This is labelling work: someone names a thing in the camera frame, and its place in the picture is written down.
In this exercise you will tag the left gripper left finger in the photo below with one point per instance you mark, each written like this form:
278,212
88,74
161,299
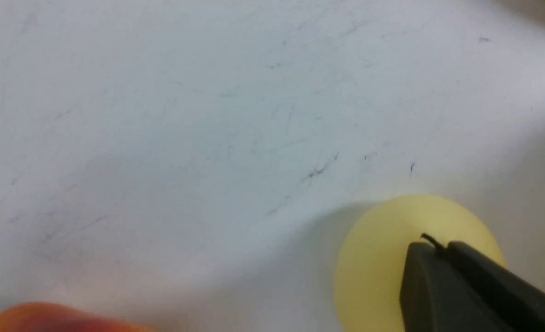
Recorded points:
434,298

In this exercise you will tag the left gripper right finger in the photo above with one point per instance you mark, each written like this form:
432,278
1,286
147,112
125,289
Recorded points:
515,301

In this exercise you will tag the yellow bun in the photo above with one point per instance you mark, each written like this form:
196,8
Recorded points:
370,264

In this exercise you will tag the orange toy tangerine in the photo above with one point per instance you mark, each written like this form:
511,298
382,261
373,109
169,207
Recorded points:
50,317

